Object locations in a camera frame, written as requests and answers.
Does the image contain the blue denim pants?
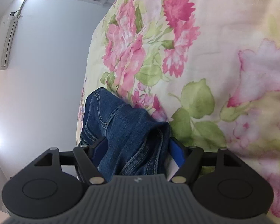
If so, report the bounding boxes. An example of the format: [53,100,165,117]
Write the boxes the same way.
[80,87,171,177]

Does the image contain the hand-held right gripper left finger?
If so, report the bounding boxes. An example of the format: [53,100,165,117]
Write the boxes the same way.
[34,137,107,186]

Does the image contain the floral bed blanket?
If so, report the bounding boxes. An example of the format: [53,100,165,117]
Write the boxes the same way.
[76,0,280,220]

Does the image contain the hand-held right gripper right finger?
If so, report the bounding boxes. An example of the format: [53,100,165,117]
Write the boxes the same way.
[169,137,242,185]

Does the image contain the white wall air conditioner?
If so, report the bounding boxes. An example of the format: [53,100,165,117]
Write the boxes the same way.
[1,12,19,70]

